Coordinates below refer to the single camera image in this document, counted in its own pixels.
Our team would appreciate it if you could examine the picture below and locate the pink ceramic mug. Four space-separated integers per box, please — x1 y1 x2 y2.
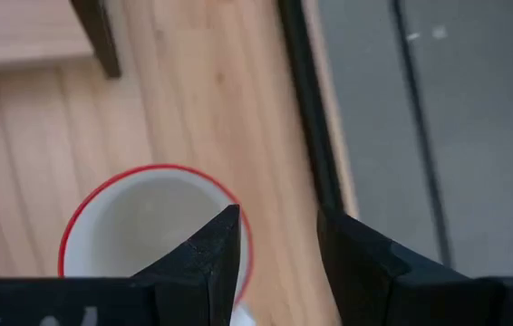
56 163 257 326

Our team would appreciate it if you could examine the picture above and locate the wooden shelf with black frame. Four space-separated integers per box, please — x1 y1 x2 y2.
0 0 122 79

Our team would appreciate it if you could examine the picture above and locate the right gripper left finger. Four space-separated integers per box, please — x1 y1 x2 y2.
0 203 243 326

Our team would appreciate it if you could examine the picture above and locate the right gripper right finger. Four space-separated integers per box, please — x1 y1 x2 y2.
316 206 513 326

